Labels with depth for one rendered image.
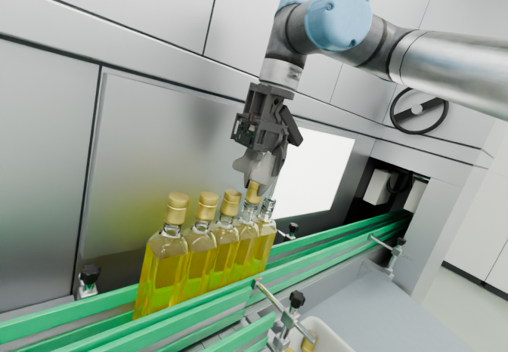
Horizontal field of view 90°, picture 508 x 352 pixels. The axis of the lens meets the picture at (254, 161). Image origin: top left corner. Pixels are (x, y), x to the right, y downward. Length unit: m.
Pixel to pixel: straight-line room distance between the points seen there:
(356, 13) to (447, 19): 1.05
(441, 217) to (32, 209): 1.27
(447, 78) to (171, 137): 0.44
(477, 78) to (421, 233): 1.01
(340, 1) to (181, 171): 0.41
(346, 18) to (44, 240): 0.59
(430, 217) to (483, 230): 2.79
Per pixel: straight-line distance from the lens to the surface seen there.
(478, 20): 1.39
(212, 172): 0.61
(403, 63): 0.42
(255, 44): 0.65
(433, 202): 1.28
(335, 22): 0.37
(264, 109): 0.46
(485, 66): 0.36
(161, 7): 0.54
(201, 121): 0.55
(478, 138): 1.27
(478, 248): 4.11
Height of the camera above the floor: 1.34
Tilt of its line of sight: 13 degrees down
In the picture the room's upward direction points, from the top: 16 degrees clockwise
